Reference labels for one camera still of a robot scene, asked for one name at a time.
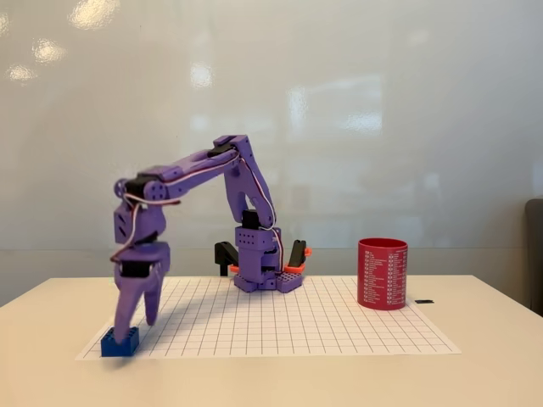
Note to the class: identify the purple gripper black motor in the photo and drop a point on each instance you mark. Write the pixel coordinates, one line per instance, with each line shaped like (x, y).
(146, 257)

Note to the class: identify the blue toy brick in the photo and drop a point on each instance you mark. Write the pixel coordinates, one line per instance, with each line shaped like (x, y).
(111, 348)

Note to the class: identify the purple robot arm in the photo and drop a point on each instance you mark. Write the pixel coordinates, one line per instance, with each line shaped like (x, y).
(199, 169)

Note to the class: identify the red cup with white print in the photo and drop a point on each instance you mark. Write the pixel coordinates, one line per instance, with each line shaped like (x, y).
(382, 275)

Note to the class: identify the white grid paper sheet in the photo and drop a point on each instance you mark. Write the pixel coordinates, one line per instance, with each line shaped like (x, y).
(271, 326)

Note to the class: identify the small flat black piece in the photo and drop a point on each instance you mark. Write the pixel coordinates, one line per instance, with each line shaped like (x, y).
(424, 301)

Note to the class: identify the dark grey chair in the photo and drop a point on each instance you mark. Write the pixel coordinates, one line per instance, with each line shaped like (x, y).
(534, 258)

